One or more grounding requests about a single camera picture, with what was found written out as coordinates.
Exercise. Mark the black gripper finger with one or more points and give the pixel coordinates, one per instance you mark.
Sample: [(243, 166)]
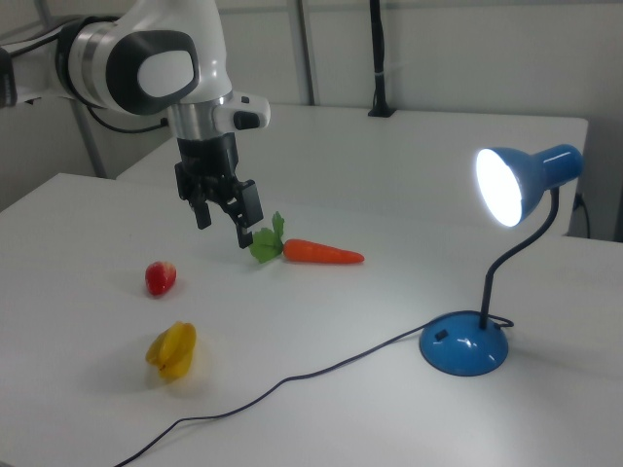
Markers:
[(249, 204), (203, 216)]

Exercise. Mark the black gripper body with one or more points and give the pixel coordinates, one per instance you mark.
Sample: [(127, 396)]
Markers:
[(207, 163)]

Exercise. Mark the blue gooseneck desk lamp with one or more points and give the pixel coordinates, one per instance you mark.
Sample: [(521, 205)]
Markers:
[(462, 345)]

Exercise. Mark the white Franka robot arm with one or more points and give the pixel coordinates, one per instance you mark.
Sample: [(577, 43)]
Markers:
[(160, 29)]

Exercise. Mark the red toy strawberry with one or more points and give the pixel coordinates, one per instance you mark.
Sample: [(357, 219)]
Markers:
[(159, 278)]

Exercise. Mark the orange toy carrot green leaves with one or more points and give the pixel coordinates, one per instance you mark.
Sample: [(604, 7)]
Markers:
[(316, 252)]

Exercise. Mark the yellow toy starfruit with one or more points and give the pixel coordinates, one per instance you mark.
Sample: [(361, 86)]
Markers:
[(171, 351)]

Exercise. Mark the black clamped pole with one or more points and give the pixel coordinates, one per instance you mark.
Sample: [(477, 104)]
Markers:
[(378, 58)]

